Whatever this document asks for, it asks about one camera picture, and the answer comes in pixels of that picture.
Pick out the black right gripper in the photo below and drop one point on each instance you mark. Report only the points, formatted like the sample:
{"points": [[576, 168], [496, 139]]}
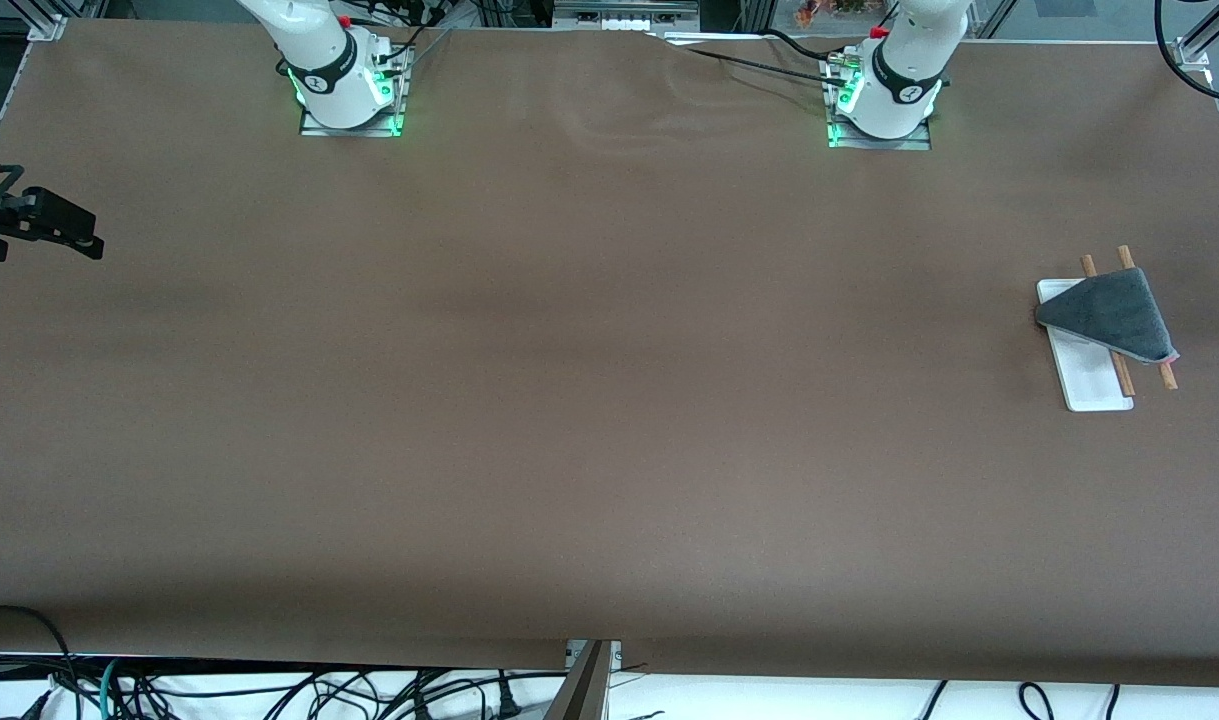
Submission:
{"points": [[9, 213]]}

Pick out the grey microfibre towel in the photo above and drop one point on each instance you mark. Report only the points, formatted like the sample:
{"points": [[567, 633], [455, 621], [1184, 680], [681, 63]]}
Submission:
{"points": [[1114, 310]]}

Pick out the white power strip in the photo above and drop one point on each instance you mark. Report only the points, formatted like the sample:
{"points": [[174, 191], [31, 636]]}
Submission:
{"points": [[624, 15]]}

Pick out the orange artificial flowers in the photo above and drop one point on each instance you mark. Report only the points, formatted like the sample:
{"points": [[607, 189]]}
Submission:
{"points": [[829, 10]]}

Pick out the aluminium frame profile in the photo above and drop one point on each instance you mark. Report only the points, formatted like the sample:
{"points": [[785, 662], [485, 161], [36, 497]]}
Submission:
{"points": [[47, 22], [1194, 50]]}

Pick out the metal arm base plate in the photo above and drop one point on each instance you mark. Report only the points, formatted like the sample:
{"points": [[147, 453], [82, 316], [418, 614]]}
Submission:
{"points": [[314, 128], [919, 142]]}

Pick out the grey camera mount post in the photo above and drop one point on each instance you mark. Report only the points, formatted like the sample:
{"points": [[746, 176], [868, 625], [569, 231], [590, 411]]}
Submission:
{"points": [[584, 690]]}

